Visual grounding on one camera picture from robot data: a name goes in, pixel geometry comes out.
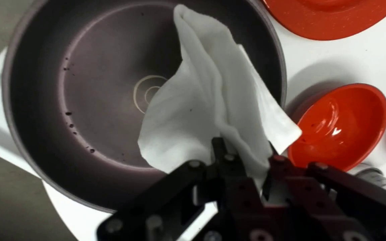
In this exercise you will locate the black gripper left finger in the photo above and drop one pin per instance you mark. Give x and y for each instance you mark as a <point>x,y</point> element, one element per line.
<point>230,168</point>

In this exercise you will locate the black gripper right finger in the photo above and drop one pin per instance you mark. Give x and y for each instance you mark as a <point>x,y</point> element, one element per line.
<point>274,186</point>

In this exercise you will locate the red and white towel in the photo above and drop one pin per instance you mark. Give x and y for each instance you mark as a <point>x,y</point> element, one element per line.
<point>217,91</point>

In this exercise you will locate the black frying pan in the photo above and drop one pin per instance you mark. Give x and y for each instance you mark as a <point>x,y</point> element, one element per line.
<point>73,75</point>

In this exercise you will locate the large red plate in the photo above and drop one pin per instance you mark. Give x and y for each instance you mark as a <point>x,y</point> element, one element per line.
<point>326,18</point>

